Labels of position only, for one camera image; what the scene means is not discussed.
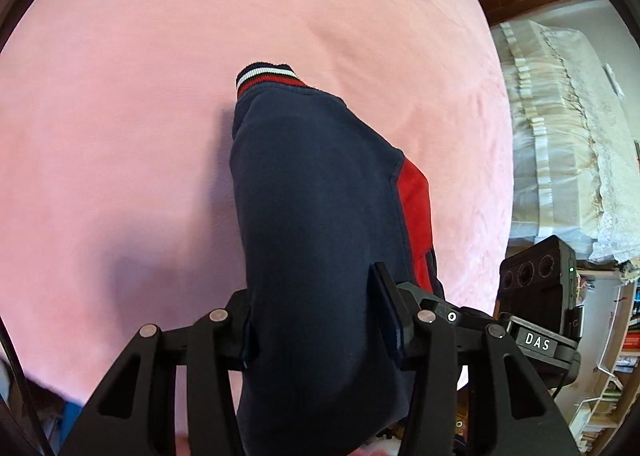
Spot white bookshelf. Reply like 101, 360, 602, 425
570, 266, 640, 456

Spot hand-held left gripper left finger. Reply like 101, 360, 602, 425
59, 286, 261, 456

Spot cream lace bed cover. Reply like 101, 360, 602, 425
492, 19, 640, 264

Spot pink fleece blanket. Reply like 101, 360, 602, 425
0, 0, 517, 442

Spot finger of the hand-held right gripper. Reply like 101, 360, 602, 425
397, 281, 503, 337

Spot pale blue cloth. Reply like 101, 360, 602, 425
27, 381, 86, 456

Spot red and navy jacket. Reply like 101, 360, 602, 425
231, 61, 446, 456

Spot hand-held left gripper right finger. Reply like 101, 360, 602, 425
369, 261, 583, 456

